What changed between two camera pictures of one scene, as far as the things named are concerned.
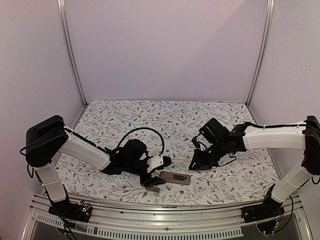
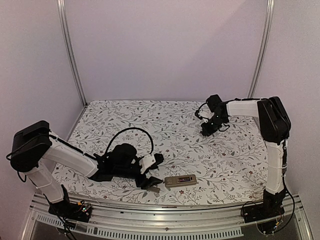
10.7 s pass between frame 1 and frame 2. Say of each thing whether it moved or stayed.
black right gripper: moved
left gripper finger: stayed
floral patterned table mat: stayed
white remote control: moved
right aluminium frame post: stayed
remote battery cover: stayed
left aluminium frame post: stayed
